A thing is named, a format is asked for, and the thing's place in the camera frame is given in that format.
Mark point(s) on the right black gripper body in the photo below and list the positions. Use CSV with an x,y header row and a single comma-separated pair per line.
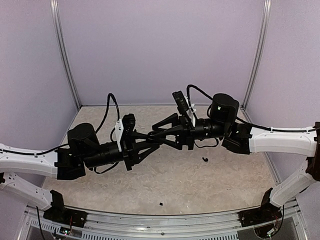
x,y
190,131

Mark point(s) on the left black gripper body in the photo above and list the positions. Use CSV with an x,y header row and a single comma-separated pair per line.
x,y
127,152

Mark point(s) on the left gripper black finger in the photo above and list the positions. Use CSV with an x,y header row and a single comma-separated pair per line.
x,y
142,136
143,150

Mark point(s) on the black earbuds charging case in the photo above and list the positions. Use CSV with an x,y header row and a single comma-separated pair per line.
x,y
152,135

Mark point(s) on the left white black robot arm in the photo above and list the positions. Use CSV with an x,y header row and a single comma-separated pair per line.
x,y
70,162

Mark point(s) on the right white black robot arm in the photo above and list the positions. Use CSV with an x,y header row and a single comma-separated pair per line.
x,y
240,137

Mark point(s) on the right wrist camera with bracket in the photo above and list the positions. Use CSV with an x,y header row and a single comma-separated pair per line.
x,y
185,108

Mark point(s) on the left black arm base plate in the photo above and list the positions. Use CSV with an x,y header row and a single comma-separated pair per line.
x,y
63,215

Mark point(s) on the front aluminium rail frame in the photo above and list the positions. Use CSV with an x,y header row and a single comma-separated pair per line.
x,y
201,200

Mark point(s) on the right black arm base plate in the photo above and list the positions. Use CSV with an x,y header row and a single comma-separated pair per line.
x,y
264,213

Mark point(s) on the right aluminium corner post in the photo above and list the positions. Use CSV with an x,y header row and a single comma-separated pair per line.
x,y
258,53

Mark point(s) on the aluminium corner post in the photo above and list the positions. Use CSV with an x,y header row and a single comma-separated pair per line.
x,y
55,12
258,53

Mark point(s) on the left aluminium corner post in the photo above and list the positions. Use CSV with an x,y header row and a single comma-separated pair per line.
x,y
55,12

